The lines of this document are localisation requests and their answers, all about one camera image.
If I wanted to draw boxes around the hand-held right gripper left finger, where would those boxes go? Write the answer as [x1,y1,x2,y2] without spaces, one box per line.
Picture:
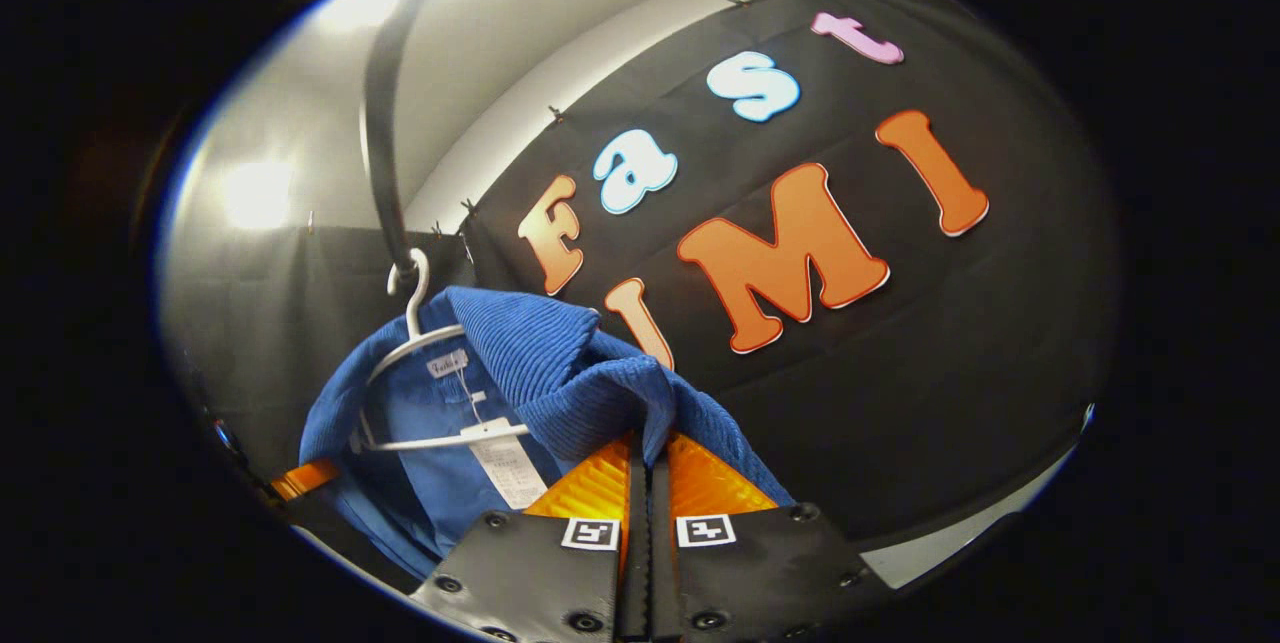
[410,431,649,643]

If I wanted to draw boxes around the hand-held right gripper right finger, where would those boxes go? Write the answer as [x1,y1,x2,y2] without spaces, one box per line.
[648,431,896,643]

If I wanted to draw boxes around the blue corduroy jacket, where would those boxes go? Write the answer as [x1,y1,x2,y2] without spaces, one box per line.
[298,285,796,579]

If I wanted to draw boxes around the white clothes hanger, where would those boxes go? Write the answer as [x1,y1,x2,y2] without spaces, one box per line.
[350,248,531,454]

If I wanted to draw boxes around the ceiling light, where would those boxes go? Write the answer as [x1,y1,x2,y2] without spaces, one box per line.
[225,158,296,229]

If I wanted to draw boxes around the black backdrop cloth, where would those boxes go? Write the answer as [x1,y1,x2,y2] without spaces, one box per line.
[160,0,1121,554]

